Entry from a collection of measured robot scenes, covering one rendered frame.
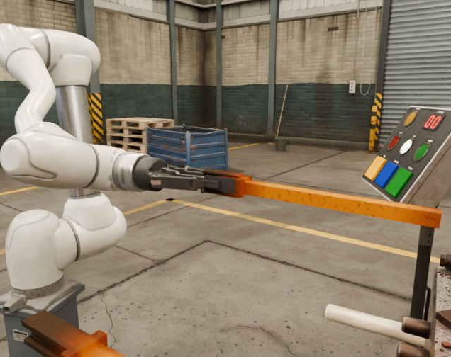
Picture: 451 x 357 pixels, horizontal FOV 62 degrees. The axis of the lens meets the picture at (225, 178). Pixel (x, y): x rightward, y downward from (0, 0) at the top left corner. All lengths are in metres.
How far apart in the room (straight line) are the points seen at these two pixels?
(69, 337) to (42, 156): 0.41
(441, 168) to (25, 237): 1.15
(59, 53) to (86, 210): 0.50
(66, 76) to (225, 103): 9.39
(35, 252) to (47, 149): 0.55
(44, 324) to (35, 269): 0.81
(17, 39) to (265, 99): 8.88
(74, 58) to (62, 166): 0.62
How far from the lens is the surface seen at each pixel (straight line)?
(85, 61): 1.37
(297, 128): 9.51
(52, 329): 0.48
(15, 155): 0.79
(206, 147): 5.60
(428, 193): 1.05
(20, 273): 1.31
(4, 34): 1.32
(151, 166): 0.81
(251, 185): 0.70
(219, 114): 10.75
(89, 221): 1.34
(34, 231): 1.26
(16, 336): 1.42
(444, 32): 8.65
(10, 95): 7.74
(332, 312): 1.17
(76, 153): 0.82
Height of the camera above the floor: 1.24
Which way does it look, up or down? 13 degrees down
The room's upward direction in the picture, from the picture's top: straight up
